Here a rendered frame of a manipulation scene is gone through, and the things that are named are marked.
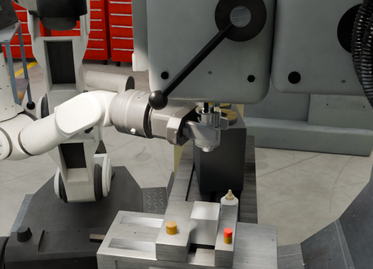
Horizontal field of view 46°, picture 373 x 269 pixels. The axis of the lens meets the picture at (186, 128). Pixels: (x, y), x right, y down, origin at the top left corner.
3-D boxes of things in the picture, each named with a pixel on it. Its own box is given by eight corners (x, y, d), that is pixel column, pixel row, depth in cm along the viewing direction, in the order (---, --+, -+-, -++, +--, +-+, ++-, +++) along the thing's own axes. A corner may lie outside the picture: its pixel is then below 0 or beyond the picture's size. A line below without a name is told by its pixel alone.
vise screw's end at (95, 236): (89, 243, 94) (89, 236, 94) (92, 238, 96) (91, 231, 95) (107, 245, 94) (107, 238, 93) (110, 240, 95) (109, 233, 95)
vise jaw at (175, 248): (155, 259, 85) (154, 242, 83) (170, 214, 98) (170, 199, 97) (186, 263, 84) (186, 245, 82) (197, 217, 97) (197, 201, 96)
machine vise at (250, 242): (98, 280, 89) (94, 236, 85) (120, 235, 103) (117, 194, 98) (275, 302, 84) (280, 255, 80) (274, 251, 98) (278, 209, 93)
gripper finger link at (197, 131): (218, 142, 79) (186, 136, 81) (218, 126, 77) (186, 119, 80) (215, 146, 77) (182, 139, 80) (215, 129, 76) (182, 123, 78)
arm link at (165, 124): (177, 111, 75) (117, 100, 80) (177, 162, 79) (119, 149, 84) (205, 89, 86) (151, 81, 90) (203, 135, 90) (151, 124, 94)
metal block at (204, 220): (190, 243, 87) (190, 217, 85) (194, 224, 93) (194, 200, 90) (216, 245, 87) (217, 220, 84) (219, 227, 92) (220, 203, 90)
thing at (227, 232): (222, 243, 83) (223, 232, 82) (223, 238, 84) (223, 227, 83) (231, 244, 83) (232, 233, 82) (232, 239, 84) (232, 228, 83)
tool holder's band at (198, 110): (223, 118, 78) (223, 113, 78) (197, 119, 78) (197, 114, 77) (218, 108, 82) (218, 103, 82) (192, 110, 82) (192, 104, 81)
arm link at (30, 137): (61, 146, 91) (0, 175, 99) (88, 130, 100) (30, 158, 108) (35, 100, 89) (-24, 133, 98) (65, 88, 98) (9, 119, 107)
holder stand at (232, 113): (198, 192, 120) (200, 124, 112) (192, 155, 140) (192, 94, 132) (243, 190, 120) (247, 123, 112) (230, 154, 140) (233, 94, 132)
